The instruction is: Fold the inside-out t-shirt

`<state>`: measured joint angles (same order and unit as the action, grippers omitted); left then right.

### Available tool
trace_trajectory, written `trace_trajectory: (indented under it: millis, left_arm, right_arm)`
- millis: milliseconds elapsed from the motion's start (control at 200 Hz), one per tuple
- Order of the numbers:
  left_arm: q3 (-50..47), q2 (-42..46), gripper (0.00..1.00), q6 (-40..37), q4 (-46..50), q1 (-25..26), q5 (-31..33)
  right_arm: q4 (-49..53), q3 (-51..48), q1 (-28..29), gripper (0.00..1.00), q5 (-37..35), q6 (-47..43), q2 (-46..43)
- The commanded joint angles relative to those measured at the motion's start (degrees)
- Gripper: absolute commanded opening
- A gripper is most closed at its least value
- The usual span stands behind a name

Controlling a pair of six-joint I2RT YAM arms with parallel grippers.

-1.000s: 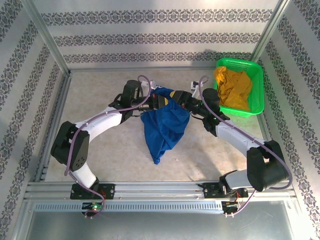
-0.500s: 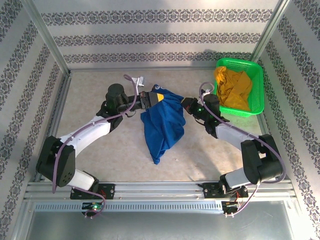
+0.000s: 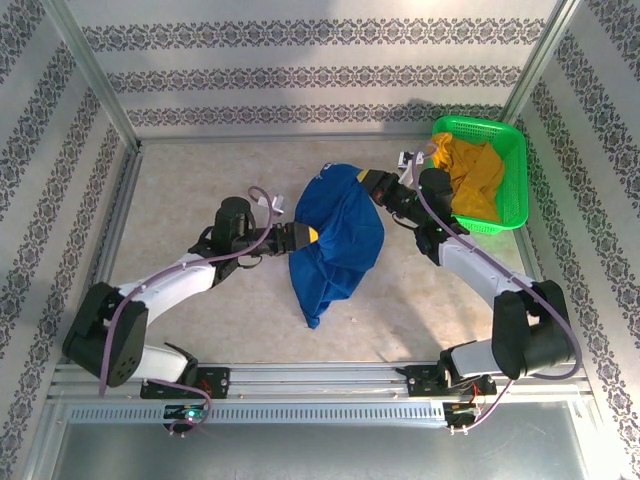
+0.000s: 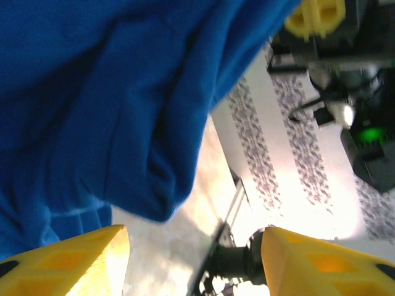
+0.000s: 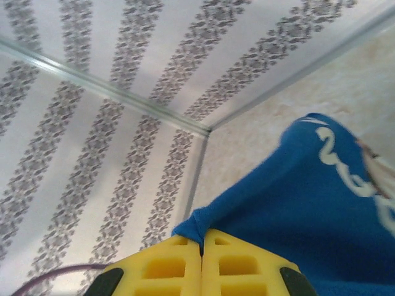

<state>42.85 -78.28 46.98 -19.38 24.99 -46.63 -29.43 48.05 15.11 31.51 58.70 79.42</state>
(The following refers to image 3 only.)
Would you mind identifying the slanted aluminium frame post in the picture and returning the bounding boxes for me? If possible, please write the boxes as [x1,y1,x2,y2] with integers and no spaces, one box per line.
[42,0,141,146]
[499,0,584,126]

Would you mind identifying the grey sheet metal panel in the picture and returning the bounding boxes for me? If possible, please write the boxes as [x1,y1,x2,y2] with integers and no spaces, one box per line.
[29,399,601,480]

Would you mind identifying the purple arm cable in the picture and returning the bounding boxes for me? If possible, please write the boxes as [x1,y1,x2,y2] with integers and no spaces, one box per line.
[413,141,585,435]
[99,185,277,437]

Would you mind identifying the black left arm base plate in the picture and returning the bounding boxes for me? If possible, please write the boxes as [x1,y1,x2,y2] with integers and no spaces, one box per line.
[139,366,232,400]

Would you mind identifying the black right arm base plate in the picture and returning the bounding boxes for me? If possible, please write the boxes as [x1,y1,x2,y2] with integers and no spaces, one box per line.
[397,364,499,399]

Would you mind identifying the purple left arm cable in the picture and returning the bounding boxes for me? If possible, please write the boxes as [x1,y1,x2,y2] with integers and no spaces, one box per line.
[99,185,277,437]

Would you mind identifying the aluminium back rail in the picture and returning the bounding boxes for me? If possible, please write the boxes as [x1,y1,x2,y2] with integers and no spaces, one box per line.
[134,130,436,146]

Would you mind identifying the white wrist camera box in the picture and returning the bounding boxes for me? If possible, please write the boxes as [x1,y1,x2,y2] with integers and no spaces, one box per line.
[257,193,286,217]
[397,149,426,185]

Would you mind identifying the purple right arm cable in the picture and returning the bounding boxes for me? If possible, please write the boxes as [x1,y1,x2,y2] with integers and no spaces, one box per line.
[413,141,585,435]

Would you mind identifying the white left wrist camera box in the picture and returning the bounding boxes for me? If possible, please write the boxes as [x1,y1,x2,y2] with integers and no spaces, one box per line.
[257,193,286,217]

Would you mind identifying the slotted grey cable duct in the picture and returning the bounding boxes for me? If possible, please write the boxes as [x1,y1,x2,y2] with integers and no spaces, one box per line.
[67,402,449,426]

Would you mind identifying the long aluminium mounting rail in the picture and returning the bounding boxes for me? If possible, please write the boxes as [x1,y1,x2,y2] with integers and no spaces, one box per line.
[47,362,589,401]

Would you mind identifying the yellow cloth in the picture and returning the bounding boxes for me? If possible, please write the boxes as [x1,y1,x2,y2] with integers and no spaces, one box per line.
[428,132,506,221]

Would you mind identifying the green plastic basket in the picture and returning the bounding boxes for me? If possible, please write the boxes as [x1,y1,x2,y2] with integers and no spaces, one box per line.
[424,115,530,236]

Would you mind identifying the blue t-shirt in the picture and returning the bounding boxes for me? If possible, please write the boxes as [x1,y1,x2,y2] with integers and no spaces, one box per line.
[287,160,386,330]

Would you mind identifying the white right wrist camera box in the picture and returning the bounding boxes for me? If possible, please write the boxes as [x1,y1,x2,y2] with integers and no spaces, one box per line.
[397,149,426,185]

